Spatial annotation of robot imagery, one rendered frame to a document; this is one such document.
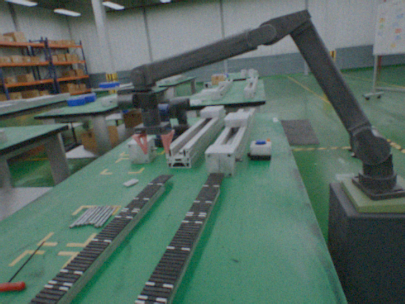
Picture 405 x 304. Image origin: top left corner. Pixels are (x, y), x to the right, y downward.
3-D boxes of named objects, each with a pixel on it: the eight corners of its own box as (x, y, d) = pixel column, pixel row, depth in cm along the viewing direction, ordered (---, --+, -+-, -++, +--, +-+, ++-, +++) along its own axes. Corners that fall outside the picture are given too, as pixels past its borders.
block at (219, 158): (241, 177, 98) (239, 152, 95) (207, 177, 101) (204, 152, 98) (244, 168, 106) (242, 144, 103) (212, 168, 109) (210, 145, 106)
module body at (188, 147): (190, 168, 112) (188, 147, 109) (168, 168, 114) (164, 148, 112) (226, 122, 185) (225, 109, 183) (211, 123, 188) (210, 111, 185)
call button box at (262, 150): (271, 160, 111) (270, 145, 109) (246, 160, 113) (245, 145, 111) (271, 154, 118) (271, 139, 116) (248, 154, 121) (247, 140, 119)
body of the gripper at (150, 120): (143, 128, 95) (139, 106, 92) (171, 127, 92) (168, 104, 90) (134, 133, 89) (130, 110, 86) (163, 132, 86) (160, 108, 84)
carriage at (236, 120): (247, 132, 134) (247, 118, 132) (224, 132, 137) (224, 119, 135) (250, 124, 149) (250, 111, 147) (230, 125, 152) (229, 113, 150)
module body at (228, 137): (238, 168, 106) (236, 147, 104) (212, 168, 109) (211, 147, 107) (255, 121, 180) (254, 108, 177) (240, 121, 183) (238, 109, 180)
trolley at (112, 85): (124, 130, 566) (115, 80, 537) (99, 133, 573) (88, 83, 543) (140, 120, 664) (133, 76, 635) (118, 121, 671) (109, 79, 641)
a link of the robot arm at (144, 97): (150, 89, 83) (158, 87, 88) (130, 90, 85) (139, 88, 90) (154, 112, 85) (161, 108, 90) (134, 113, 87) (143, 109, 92)
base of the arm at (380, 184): (408, 196, 70) (381, 177, 81) (410, 166, 68) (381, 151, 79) (371, 201, 71) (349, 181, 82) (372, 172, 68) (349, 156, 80)
